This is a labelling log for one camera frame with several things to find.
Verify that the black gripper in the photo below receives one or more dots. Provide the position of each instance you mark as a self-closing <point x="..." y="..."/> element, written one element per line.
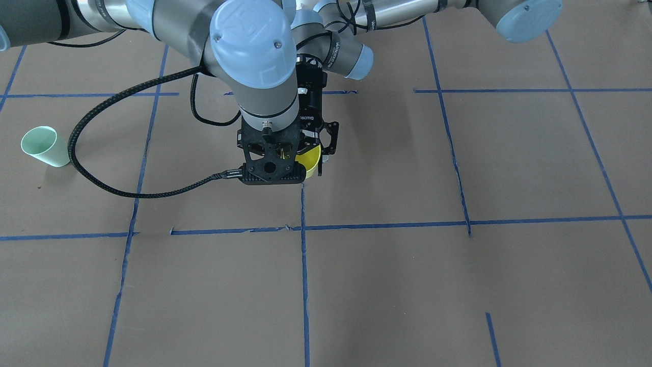
<point x="311" y="107"/>

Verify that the yellow plastic cup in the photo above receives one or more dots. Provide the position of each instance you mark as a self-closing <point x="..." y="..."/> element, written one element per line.
<point x="310" y="160"/>

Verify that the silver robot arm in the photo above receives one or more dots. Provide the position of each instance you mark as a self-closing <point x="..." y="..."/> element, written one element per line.
<point x="247" y="44"/>
<point x="327" y="42"/>

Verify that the green plastic cup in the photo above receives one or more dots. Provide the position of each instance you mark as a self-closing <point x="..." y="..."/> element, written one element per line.
<point x="46" y="145"/>

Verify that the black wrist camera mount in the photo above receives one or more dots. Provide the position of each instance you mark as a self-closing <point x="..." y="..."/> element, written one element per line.
<point x="271" y="156"/>

